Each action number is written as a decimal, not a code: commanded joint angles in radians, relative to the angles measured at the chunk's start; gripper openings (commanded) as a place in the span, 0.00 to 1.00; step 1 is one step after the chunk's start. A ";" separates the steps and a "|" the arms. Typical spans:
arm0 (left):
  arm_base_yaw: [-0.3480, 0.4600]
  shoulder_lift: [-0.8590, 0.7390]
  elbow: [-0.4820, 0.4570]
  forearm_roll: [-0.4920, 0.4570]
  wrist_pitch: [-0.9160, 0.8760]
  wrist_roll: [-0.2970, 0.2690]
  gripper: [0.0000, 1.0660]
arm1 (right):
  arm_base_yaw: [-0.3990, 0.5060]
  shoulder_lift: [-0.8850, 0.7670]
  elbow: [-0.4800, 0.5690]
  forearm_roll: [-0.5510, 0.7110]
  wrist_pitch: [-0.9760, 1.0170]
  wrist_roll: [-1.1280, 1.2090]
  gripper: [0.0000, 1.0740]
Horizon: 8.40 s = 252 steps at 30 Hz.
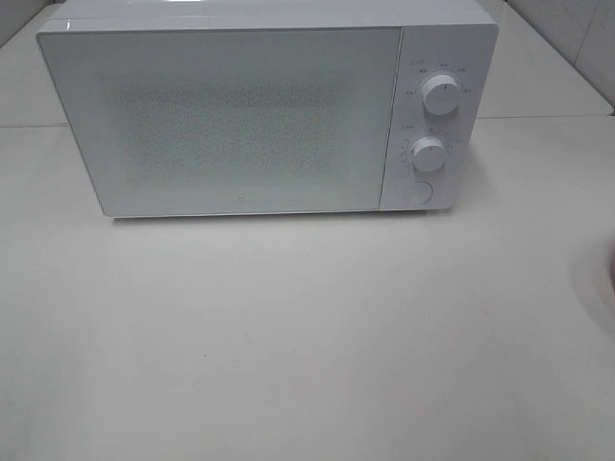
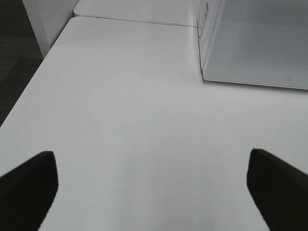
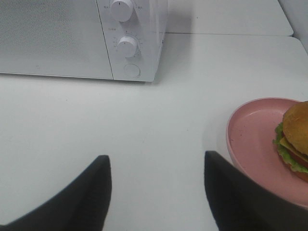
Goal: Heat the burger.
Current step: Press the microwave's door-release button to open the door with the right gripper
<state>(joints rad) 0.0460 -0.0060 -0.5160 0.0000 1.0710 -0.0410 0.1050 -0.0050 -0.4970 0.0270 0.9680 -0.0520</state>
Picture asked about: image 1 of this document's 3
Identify round white door release button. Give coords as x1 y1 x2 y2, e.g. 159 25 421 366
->
403 182 433 209

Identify white microwave door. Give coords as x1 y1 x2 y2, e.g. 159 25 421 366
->
38 28 401 218

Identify lower white timer knob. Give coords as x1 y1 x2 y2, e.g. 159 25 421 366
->
410 136 447 173

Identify upper white power knob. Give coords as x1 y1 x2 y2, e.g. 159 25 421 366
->
420 72 462 116

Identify white microwave oven body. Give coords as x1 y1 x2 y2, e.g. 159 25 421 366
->
37 1 499 216

